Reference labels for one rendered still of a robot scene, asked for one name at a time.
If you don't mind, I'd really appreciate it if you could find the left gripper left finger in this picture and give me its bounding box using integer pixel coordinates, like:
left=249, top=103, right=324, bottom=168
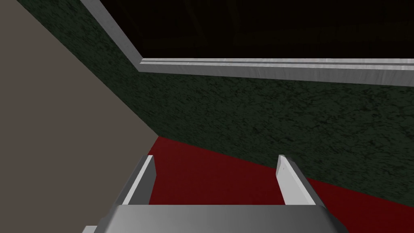
left=112, top=155, right=157, bottom=206

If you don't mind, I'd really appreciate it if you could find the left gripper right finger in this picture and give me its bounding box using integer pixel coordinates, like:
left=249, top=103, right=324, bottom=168
left=275, top=154, right=327, bottom=206

